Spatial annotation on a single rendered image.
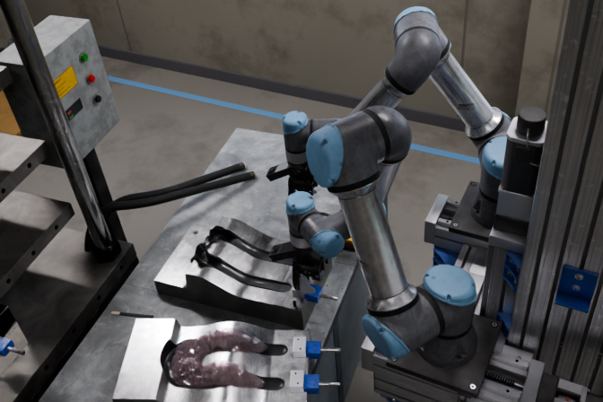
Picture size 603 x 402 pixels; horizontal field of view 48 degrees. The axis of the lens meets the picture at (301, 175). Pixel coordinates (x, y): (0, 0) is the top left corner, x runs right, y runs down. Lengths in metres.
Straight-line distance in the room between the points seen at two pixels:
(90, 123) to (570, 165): 1.58
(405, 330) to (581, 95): 0.59
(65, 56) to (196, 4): 2.34
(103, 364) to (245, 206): 0.74
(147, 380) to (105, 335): 0.33
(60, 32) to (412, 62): 1.15
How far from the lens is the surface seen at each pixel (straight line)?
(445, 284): 1.56
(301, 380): 1.87
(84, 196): 2.25
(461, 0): 3.73
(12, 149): 2.17
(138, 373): 1.94
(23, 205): 2.37
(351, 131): 1.37
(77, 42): 2.33
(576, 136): 1.40
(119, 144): 4.34
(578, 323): 1.76
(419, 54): 1.72
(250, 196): 2.51
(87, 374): 2.13
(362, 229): 1.42
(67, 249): 2.54
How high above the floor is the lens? 2.44
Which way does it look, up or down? 40 degrees down
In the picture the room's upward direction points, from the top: 6 degrees counter-clockwise
